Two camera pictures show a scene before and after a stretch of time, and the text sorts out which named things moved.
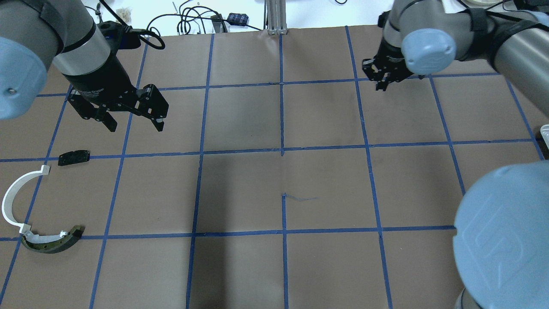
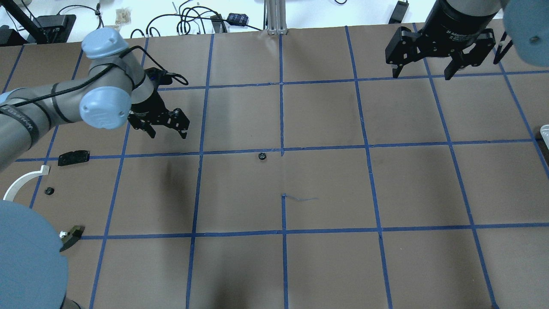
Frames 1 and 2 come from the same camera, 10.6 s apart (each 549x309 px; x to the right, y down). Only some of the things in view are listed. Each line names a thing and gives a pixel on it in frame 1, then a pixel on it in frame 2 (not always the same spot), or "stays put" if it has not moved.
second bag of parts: [125, 14] stays put
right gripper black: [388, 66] to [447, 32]
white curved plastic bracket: [8, 195] stays put
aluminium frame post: [277, 23] stays put
